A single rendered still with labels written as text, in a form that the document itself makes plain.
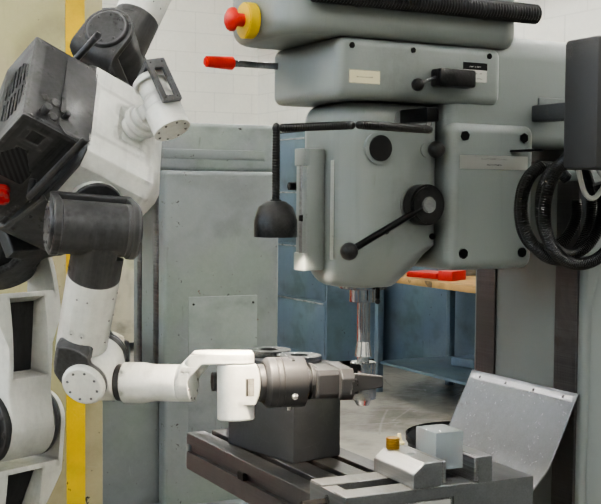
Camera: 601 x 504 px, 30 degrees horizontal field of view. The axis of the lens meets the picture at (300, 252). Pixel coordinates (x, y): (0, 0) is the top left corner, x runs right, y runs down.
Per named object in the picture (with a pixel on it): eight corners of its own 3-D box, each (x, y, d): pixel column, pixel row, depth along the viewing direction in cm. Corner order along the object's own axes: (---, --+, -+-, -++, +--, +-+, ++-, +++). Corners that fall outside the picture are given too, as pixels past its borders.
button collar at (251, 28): (250, 36, 185) (250, -1, 185) (235, 40, 190) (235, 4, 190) (261, 37, 186) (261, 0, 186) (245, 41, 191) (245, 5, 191)
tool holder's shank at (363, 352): (372, 362, 200) (372, 300, 200) (354, 362, 200) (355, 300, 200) (371, 360, 203) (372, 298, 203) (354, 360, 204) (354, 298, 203)
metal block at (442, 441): (435, 471, 178) (435, 433, 177) (415, 462, 183) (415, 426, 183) (462, 467, 180) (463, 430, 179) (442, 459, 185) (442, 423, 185)
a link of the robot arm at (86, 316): (37, 391, 197) (54, 284, 186) (65, 352, 208) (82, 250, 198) (100, 411, 196) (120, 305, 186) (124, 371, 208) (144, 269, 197)
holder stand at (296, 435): (292, 464, 217) (293, 361, 216) (227, 443, 234) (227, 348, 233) (340, 455, 224) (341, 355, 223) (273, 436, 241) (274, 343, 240)
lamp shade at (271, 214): (244, 236, 186) (245, 199, 186) (273, 235, 192) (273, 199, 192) (278, 238, 182) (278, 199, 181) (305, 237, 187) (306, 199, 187)
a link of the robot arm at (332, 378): (356, 359, 195) (289, 361, 192) (355, 414, 195) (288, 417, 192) (334, 349, 207) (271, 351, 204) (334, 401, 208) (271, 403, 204)
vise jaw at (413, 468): (413, 489, 172) (413, 464, 172) (373, 471, 183) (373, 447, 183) (446, 485, 175) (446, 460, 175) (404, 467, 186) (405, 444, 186)
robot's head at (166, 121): (139, 147, 195) (170, 118, 190) (118, 99, 198) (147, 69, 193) (167, 149, 200) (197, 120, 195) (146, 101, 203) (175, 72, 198)
